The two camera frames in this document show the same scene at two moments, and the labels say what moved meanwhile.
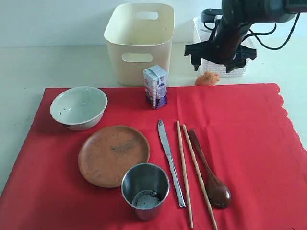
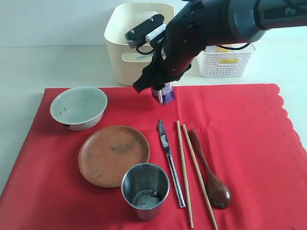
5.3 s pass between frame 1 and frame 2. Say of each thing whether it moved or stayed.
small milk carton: moved
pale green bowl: stayed
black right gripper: moved
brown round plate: stayed
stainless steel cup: stayed
